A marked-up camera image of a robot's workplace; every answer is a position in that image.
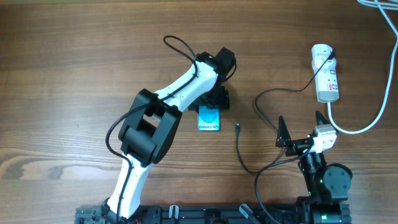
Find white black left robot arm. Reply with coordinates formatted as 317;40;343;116
101;47;237;223

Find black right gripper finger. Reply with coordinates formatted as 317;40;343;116
275;116;292;147
315;111;330;125

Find white power strip cord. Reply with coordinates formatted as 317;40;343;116
326;0;398;135

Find white cables at corner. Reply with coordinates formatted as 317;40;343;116
356;0;398;11

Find white power strip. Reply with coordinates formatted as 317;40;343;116
311;44;340;104

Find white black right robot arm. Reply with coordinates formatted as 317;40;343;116
254;111;353;223

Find black USB charger cable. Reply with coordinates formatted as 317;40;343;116
235;48;337;175

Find Galaxy S25 smartphone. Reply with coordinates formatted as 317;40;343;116
198;106;220;131

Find white plug adapter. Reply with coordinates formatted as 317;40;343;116
312;54;336;72

